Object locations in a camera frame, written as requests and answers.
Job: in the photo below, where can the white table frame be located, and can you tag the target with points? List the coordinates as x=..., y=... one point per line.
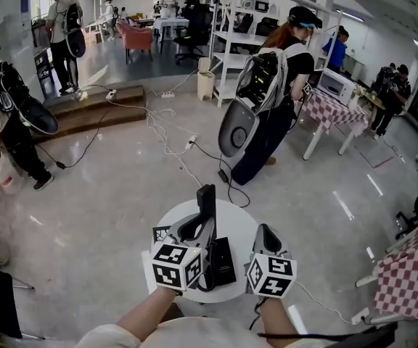
x=312, y=143

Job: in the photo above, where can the white vase with flowers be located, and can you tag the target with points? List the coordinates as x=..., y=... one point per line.
x=354, y=102

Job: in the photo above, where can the round white side table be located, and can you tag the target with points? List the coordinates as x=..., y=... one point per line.
x=238, y=223

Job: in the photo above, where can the person's right forearm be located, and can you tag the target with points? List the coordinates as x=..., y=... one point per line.
x=278, y=321

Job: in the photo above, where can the black telephone base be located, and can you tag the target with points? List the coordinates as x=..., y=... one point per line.
x=225, y=263

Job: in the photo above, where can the black telephone handset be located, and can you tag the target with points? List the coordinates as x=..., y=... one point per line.
x=206, y=201

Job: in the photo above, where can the white cloth table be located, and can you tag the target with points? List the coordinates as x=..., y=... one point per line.
x=171, y=23

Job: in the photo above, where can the wooden step platform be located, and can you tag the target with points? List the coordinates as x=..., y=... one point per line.
x=96, y=118

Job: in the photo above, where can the white shelf rack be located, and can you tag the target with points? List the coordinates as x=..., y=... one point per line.
x=230, y=60

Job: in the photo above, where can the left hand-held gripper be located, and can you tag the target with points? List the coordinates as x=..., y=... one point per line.
x=174, y=267

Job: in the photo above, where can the grey backpack rig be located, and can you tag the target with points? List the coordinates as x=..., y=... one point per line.
x=238, y=132
x=76, y=44
x=38, y=120

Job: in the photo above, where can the beige trash bin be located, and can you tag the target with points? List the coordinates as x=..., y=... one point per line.
x=206, y=85

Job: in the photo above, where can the person's cream shirt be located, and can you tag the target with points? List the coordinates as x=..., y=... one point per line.
x=201, y=334

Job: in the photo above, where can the blue poster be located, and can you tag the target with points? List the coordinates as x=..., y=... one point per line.
x=25, y=6

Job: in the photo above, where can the white microwave oven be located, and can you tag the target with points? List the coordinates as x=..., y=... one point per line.
x=334, y=85

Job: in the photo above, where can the checkered cloth right table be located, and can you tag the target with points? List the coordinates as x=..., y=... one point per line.
x=366, y=280

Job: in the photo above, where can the black bag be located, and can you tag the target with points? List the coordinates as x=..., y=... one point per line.
x=267, y=27
x=245, y=24

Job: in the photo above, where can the grey locker cabinet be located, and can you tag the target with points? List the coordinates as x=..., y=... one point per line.
x=13, y=49

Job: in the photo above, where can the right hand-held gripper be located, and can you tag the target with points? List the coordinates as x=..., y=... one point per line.
x=274, y=276

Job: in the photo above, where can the person's left forearm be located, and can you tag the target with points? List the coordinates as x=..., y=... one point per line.
x=143, y=317

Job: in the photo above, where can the white folding table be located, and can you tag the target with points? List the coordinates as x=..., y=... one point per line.
x=96, y=23

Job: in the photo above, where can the white monitor device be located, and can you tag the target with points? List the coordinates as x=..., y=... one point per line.
x=252, y=6

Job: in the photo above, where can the small round yellow table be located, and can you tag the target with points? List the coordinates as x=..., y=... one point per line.
x=376, y=102

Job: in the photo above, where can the pink armchair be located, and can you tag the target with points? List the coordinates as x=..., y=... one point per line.
x=138, y=36

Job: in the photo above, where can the group of red-label water jugs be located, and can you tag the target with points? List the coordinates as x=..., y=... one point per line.
x=2, y=180

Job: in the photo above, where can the pink checkered tablecloth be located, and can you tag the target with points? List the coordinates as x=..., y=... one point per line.
x=332, y=112
x=408, y=285

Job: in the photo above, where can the person's black backpack rig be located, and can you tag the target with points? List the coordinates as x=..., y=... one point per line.
x=357, y=339

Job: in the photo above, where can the black power adapter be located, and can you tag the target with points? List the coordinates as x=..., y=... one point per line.
x=223, y=175

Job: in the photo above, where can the white power strip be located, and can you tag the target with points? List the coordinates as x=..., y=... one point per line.
x=360, y=315
x=111, y=94
x=168, y=94
x=191, y=141

